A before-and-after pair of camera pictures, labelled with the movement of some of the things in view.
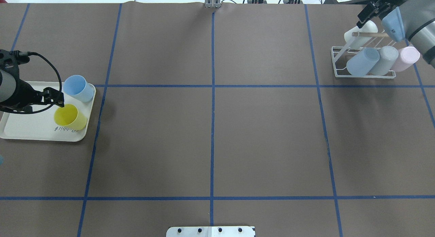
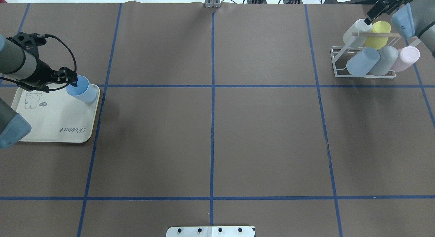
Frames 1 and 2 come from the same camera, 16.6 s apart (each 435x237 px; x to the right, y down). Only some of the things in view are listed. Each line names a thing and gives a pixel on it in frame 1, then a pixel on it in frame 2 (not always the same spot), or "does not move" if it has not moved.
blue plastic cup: (76, 85) does not move
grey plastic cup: (388, 56) does not move
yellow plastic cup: (69, 116) → (378, 43)
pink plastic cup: (407, 56) does not move
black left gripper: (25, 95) → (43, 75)
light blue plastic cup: (360, 64) does not move
